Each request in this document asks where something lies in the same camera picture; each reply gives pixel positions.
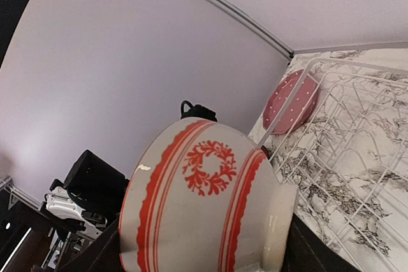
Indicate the white red patterned bowl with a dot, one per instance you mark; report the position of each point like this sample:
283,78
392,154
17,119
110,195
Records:
204,197

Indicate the white wire dish rack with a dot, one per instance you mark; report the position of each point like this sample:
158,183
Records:
349,160

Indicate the left aluminium frame post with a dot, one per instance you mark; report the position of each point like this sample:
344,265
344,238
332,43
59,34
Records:
254,26

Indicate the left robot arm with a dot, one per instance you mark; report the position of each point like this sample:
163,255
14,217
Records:
94,193

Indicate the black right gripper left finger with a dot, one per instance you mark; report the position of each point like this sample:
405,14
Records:
101,255

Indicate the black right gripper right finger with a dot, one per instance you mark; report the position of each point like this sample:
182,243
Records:
306,252

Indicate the pink dotted scalloped plate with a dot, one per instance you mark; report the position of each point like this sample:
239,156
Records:
300,108

